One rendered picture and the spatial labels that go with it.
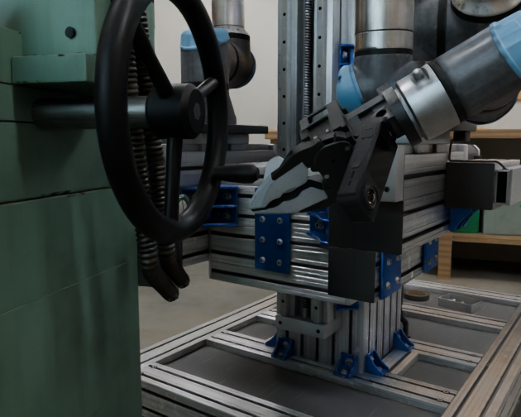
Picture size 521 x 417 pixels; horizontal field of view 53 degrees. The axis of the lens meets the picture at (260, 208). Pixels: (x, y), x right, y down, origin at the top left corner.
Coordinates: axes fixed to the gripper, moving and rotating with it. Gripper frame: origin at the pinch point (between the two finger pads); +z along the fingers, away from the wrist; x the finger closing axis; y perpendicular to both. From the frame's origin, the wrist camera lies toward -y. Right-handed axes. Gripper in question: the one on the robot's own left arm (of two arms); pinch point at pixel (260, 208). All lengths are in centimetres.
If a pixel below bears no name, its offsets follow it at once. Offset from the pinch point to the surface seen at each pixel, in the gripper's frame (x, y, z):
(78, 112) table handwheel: 20.4, 5.1, 10.7
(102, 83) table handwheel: 24.6, -7.5, 0.2
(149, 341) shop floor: -88, 80, 104
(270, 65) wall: -119, 314, 42
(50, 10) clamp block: 29.4, 11.0, 7.4
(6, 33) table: 30.6, 8.9, 12.1
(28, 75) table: 26.4, 6.1, 12.3
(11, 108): 25.0, 4.7, 16.1
